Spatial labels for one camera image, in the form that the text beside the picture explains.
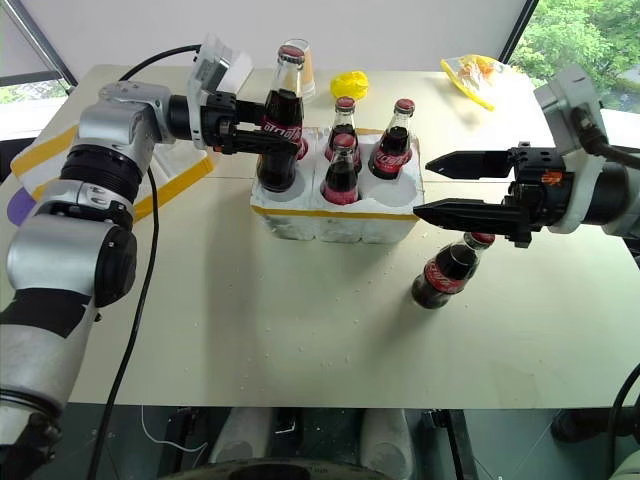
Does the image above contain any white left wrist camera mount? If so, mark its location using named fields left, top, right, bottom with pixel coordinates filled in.
left=186, top=33, right=254, bottom=151

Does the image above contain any grey rounded shape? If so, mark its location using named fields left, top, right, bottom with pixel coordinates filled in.
left=359, top=407, right=417, bottom=477

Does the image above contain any yellow clear plastic bag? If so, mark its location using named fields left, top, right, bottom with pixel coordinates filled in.
left=439, top=53, right=517, bottom=113

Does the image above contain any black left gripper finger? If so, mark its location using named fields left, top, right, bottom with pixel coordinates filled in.
left=231, top=128, right=303, bottom=156
left=234, top=100, right=270, bottom=127

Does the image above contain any crumpled yellow plastic ball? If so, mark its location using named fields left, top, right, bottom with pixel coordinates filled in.
left=329, top=70, right=372, bottom=102

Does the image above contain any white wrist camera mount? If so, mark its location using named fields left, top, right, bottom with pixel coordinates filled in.
left=186, top=33, right=254, bottom=151
left=532, top=64, right=610, bottom=236

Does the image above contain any black table leg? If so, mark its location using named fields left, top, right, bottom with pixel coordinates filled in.
left=423, top=408, right=482, bottom=480

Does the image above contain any black hanging cable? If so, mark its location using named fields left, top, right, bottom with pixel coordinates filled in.
left=606, top=361, right=640, bottom=480

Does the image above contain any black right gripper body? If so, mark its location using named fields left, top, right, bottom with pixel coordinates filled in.
left=501, top=141, right=575, bottom=250

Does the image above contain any glass cola bottle red cap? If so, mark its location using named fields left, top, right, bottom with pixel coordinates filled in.
left=367, top=98, right=418, bottom=182
left=255, top=44, right=308, bottom=195
left=324, top=96, right=364, bottom=174
left=410, top=231, right=498, bottom=312
left=320, top=132, right=362, bottom=206

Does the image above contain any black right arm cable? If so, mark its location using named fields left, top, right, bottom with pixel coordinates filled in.
left=571, top=106, right=640, bottom=170

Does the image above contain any thin white wire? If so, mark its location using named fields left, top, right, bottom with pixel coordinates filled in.
left=139, top=404, right=202, bottom=453

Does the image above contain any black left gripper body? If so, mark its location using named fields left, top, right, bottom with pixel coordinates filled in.
left=201, top=92, right=242, bottom=155

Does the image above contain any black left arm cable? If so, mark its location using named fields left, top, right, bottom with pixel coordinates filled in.
left=86, top=44, right=203, bottom=480

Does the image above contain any purple flat object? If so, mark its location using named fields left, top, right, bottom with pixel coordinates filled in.
left=6, top=186, right=34, bottom=227

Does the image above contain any white foam box yellow tape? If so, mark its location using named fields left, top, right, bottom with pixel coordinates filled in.
left=10, top=119, right=217, bottom=222

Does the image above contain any clear plastic cup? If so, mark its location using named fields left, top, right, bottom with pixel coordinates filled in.
left=272, top=38, right=318, bottom=104

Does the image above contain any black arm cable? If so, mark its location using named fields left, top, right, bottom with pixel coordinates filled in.
left=571, top=106, right=640, bottom=170
left=86, top=44, right=203, bottom=480

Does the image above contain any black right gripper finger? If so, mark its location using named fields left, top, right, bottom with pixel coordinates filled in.
left=413, top=197, right=532, bottom=240
left=425, top=149, right=517, bottom=181

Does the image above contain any grey window frame post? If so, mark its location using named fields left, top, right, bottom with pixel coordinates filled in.
left=0, top=0, right=79, bottom=87

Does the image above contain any white foam crate yellow tape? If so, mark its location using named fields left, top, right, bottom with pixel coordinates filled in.
left=249, top=126, right=424, bottom=246

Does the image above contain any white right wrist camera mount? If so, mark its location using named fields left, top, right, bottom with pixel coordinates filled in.
left=532, top=64, right=610, bottom=236

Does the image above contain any dark window frame post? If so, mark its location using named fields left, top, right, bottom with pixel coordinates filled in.
left=496, top=0, right=540, bottom=66

